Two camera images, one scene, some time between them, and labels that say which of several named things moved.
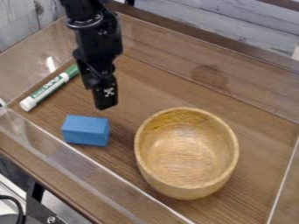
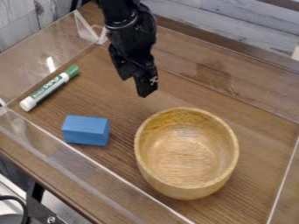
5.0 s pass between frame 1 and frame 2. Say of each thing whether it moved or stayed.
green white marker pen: stayed
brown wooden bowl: stayed
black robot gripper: moved
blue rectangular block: stayed
